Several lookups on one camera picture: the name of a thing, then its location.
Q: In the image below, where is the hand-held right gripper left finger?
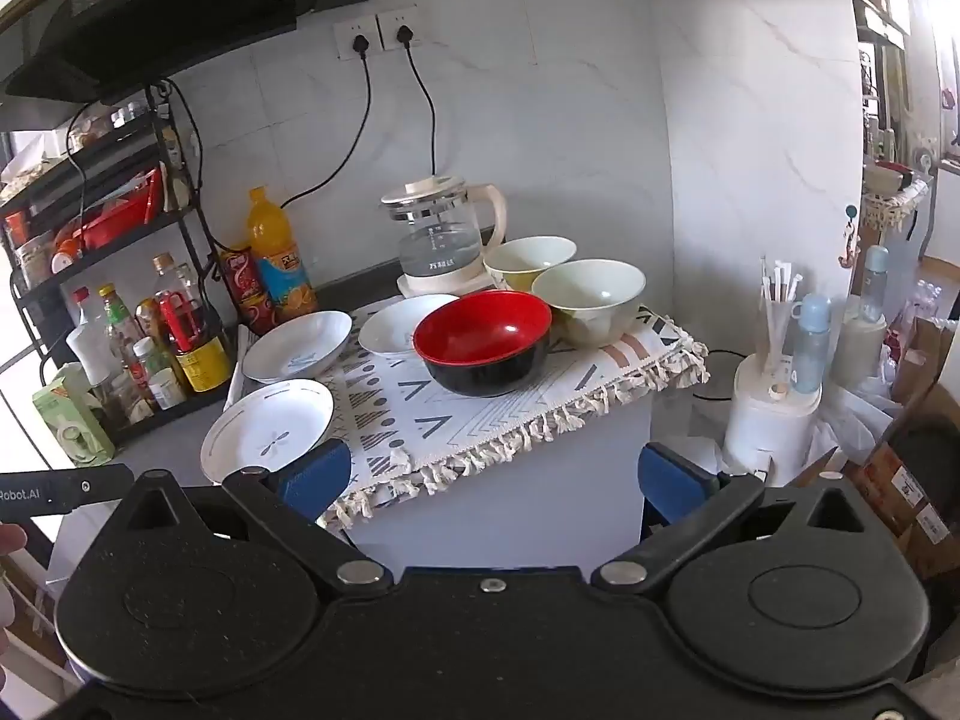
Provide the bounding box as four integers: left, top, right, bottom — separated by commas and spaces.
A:
112, 439, 394, 596

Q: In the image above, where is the white plate crossed utensils print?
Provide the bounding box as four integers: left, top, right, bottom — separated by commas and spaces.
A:
358, 294, 460, 358
200, 379, 335, 486

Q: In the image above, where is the red drink can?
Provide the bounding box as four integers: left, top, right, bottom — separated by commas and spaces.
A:
217, 244, 263, 302
238, 287, 284, 336

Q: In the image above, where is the black power cable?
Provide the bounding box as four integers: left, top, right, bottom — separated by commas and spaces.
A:
280, 34, 374, 209
395, 24, 437, 175

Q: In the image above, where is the black range hood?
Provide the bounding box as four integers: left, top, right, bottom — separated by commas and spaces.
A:
0, 0, 410, 104

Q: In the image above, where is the glass electric kettle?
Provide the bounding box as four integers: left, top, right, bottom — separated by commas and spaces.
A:
380, 175, 509, 295

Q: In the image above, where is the white plate chef hat print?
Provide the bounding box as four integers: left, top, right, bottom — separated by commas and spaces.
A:
240, 310, 353, 384

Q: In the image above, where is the green carton box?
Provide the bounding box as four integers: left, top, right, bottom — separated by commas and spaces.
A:
31, 361, 118, 470

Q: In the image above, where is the person's left hand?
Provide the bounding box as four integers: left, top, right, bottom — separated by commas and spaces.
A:
0, 523, 29, 655

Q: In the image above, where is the white canister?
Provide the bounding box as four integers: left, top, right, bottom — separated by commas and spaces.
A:
831, 306, 890, 392

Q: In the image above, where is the white cylindrical appliance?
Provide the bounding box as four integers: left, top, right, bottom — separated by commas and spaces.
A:
723, 349, 823, 487

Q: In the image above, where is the red plastic basin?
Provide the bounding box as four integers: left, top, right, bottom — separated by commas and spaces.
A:
73, 169, 167, 254

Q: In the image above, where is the bundle of white straws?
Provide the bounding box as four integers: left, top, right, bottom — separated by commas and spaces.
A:
756, 255, 805, 380

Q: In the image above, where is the cardboard box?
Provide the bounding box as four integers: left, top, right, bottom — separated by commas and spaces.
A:
844, 315, 960, 580

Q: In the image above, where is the black metal rack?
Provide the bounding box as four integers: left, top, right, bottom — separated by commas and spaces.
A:
0, 82, 235, 445

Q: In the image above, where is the red and black bowl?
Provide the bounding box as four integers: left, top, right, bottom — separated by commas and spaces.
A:
412, 289, 554, 398

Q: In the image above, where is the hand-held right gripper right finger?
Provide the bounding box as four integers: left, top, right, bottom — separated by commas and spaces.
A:
591, 441, 875, 595

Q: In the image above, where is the patterned fringed table cloth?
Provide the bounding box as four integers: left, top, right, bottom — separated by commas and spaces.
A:
225, 292, 710, 530

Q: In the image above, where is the light blue bottle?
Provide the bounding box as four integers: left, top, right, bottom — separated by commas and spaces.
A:
859, 244, 890, 324
791, 293, 833, 395

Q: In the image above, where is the orange juice bottle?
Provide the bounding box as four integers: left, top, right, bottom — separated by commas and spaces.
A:
247, 187, 317, 324

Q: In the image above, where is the white bottle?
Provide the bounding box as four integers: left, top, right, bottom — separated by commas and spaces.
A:
66, 287, 115, 386

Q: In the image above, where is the white wall socket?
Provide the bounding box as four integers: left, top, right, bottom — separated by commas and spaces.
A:
333, 20, 380, 62
376, 6, 422, 51

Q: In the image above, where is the soy sauce bottle red handle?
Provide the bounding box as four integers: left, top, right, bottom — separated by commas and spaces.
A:
152, 253, 233, 394

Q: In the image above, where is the cream kettle base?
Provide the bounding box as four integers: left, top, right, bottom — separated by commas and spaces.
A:
395, 270, 512, 300

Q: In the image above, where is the cream ceramic bowl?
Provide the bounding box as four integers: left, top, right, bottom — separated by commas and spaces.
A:
531, 259, 647, 348
483, 235, 578, 293

